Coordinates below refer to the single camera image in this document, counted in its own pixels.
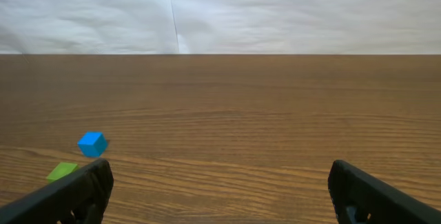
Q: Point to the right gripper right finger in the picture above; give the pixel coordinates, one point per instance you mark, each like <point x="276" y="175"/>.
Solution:
<point x="372" y="200"/>

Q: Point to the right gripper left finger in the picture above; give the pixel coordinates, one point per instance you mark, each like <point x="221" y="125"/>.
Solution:
<point x="69" y="196"/>

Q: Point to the green cube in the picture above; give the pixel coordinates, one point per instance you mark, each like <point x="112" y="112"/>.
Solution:
<point x="60" y="171"/>

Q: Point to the blue cube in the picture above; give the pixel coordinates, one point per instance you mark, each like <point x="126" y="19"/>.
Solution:
<point x="92" y="144"/>

